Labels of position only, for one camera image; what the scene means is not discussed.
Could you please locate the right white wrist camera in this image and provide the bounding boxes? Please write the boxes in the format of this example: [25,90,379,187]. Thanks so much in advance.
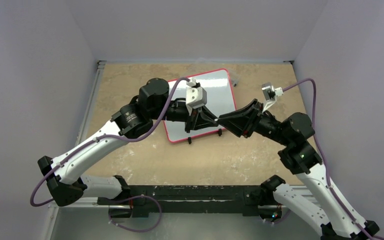
[261,82,284,112]

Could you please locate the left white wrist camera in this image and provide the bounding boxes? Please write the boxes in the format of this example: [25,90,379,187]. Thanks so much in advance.
[185,78,208,110]

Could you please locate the red framed whiteboard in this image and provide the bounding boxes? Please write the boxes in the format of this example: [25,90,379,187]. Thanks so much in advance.
[163,68,237,144]

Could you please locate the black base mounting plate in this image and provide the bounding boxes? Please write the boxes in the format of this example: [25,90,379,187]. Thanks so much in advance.
[97,184,294,220]

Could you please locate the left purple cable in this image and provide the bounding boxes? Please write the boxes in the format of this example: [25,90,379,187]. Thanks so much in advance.
[29,77,192,208]

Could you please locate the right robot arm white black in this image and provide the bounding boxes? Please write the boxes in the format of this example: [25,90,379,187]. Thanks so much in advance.
[217,99,380,240]

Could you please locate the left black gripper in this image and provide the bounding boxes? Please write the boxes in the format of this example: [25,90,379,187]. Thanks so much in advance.
[151,101,219,134]

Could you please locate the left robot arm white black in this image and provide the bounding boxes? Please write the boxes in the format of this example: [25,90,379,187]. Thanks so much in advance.
[37,78,217,207]

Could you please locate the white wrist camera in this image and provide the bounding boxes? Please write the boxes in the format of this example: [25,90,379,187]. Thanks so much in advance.
[261,82,284,112]
[185,78,208,110]

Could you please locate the purple cable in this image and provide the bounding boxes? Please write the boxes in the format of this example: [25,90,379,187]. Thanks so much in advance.
[281,78,384,240]
[29,77,192,208]

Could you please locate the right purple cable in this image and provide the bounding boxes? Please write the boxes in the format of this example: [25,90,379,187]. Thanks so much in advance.
[281,78,384,240]

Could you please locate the aluminium frame rail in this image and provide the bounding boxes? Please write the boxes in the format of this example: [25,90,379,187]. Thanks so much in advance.
[39,60,107,240]

